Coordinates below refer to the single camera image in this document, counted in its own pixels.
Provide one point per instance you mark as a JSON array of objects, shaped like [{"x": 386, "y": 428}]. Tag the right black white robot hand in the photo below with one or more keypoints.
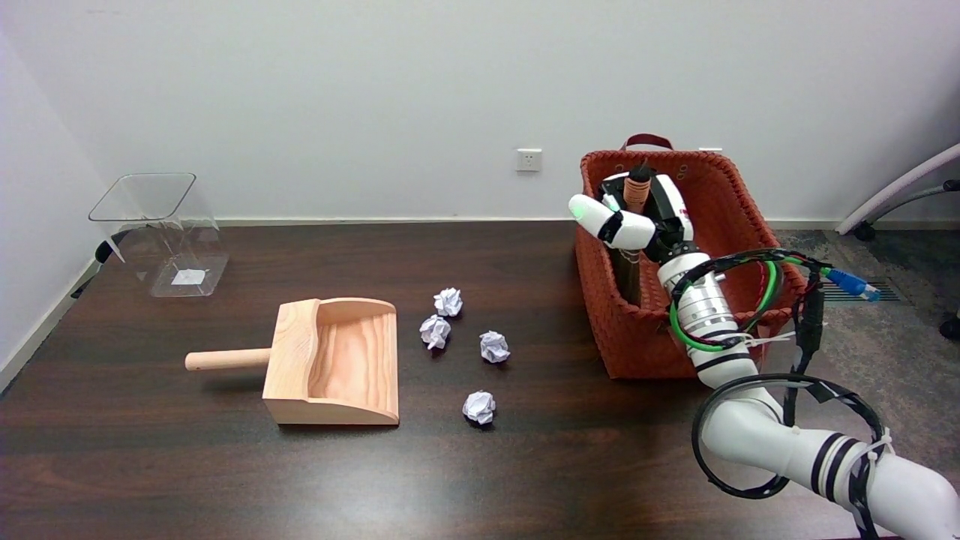
[{"x": 630, "y": 229}]

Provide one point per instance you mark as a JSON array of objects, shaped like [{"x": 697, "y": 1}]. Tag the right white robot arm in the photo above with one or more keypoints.
[{"x": 757, "y": 427}]

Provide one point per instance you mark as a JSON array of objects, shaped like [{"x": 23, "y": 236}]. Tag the woven reddish-brown basket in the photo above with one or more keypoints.
[{"x": 637, "y": 345}]

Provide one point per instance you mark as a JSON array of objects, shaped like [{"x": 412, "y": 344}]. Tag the crumpled white paper ball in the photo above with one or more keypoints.
[
  {"x": 435, "y": 331},
  {"x": 448, "y": 302},
  {"x": 494, "y": 347},
  {"x": 479, "y": 407}
]

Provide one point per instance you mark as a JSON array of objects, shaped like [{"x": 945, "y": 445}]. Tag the white zip tie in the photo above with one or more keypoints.
[{"x": 772, "y": 340}]

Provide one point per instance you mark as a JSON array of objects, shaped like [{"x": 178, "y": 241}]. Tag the floor vent grille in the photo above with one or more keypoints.
[{"x": 885, "y": 292}]

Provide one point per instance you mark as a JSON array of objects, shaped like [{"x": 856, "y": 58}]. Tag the office chair base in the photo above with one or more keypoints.
[{"x": 900, "y": 184}]

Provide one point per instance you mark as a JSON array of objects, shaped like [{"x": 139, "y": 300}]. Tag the wooden dustpan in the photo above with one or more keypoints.
[{"x": 341, "y": 360}]

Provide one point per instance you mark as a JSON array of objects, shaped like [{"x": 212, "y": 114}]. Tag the clear plastic bin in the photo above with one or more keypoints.
[{"x": 176, "y": 247}]

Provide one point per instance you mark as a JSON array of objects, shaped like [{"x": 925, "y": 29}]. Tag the black caster wheel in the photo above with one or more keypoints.
[{"x": 109, "y": 251}]

